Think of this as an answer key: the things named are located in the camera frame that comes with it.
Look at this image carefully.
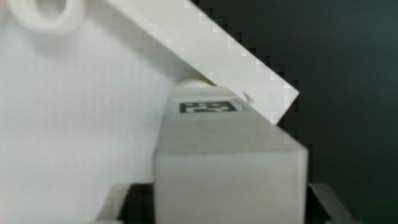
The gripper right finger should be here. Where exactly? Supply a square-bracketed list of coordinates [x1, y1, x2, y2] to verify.
[305, 183, 364, 224]

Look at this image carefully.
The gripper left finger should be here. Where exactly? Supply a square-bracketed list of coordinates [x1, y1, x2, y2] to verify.
[87, 183, 156, 224]

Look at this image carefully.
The white leg tagged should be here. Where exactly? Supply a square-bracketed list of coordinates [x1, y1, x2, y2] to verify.
[153, 86, 307, 224]

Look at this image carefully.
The white desk tabletop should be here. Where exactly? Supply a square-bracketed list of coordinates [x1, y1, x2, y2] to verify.
[0, 0, 298, 224]

